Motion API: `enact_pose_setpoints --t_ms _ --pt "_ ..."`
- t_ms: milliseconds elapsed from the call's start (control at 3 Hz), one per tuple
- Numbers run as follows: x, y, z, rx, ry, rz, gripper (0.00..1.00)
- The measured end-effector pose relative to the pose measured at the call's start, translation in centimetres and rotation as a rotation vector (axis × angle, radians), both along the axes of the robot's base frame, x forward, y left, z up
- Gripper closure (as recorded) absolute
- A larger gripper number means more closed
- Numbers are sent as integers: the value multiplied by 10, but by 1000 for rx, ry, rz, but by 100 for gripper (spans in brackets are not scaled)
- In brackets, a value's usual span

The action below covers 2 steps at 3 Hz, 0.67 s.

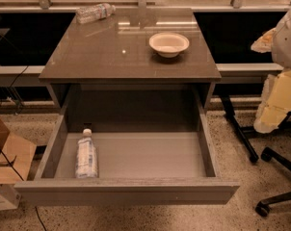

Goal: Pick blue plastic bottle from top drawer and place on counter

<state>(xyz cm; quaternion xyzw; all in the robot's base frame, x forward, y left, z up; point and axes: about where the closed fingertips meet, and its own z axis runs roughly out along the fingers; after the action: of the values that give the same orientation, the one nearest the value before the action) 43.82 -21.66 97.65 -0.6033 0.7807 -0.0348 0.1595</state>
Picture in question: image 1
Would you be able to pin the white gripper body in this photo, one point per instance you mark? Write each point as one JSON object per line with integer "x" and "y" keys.
{"x": 287, "y": 45}

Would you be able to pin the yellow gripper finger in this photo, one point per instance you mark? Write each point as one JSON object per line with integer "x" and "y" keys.
{"x": 264, "y": 43}
{"x": 275, "y": 102}

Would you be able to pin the blue labelled plastic bottle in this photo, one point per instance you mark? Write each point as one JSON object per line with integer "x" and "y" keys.
{"x": 86, "y": 158}

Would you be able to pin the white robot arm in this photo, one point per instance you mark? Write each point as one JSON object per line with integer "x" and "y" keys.
{"x": 276, "y": 94}

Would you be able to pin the grey cabinet with counter top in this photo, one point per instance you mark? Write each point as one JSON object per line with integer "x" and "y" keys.
{"x": 120, "y": 84}

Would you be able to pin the open grey top drawer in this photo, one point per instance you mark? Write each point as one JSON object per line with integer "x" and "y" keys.
{"x": 134, "y": 168}

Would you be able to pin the clear plastic water bottle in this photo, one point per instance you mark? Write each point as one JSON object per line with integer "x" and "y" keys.
{"x": 94, "y": 13}

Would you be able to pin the black office chair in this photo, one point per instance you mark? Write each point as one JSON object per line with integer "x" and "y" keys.
{"x": 263, "y": 206}

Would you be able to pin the white paper bowl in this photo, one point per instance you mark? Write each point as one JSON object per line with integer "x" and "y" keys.
{"x": 169, "y": 45}

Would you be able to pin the brown cardboard box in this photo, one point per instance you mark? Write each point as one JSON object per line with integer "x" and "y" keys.
{"x": 16, "y": 156}

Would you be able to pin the white printed box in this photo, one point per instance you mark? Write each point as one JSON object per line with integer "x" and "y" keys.
{"x": 9, "y": 197}

